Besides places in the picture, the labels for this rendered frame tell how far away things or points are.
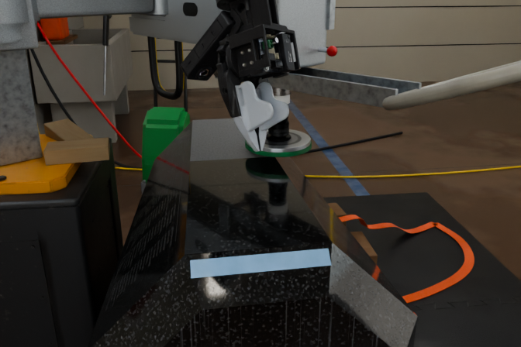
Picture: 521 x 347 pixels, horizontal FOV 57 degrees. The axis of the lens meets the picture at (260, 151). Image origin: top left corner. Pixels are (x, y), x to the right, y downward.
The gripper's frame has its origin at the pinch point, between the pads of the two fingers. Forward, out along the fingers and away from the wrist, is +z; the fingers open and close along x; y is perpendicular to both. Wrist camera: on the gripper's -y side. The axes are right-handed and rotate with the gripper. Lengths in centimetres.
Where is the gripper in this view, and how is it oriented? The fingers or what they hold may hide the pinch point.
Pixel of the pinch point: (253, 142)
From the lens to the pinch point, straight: 65.4
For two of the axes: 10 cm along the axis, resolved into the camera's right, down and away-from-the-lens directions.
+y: 7.8, -1.3, -6.1
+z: 1.6, 9.9, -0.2
